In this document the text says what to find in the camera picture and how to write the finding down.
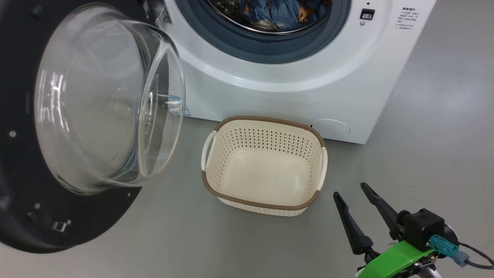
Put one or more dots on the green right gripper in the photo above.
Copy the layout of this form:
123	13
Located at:
397	258

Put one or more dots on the blue cartoon print garment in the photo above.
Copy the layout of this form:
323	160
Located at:
278	15

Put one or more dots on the black glass washing machine door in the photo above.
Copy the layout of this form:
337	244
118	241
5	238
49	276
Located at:
23	216

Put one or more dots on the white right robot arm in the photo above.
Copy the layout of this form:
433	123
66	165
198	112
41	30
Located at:
426	273

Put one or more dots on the cream perforated laundry basket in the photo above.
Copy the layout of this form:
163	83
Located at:
266	177

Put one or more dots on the white front-load washing machine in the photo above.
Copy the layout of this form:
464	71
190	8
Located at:
270	96

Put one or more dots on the black door latch socket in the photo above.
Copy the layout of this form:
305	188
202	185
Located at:
367	14

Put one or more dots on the grey rubber door gasket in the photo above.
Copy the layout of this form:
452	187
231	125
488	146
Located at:
231	46

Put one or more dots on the steel washing machine drum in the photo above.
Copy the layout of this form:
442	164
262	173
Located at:
227	11

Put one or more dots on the round white filter cover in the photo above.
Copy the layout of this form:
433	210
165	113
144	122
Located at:
332	128

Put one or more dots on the blue energy label sticker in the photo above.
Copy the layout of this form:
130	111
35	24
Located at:
186	111

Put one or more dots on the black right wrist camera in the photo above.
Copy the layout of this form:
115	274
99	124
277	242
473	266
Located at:
422	227

